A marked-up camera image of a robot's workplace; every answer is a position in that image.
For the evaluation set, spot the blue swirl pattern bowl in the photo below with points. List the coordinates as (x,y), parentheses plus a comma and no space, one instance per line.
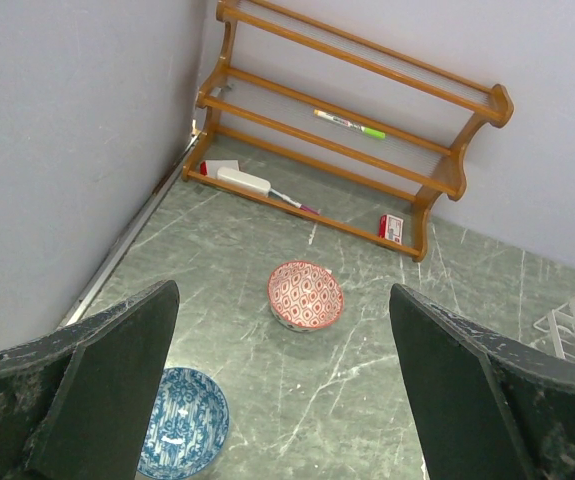
(188,426)

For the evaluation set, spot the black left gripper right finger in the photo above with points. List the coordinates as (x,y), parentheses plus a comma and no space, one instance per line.
(485,406)

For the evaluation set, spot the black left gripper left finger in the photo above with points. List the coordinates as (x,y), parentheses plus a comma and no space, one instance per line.
(76,403)

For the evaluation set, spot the pink white marker pen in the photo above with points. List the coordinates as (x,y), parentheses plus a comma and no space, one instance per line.
(293,202)

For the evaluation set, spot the green white marker pen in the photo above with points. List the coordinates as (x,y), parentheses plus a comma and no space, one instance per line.
(349,124)

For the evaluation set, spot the white eraser block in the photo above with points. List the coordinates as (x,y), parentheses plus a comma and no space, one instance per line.
(244,180)

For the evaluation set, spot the wooden shelf rack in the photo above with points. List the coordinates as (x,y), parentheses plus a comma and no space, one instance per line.
(343,107)

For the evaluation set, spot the red white small box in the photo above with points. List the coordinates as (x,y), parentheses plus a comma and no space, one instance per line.
(391,228)

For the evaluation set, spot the red drop pattern bowl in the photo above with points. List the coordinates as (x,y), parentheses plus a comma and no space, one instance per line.
(304,297)

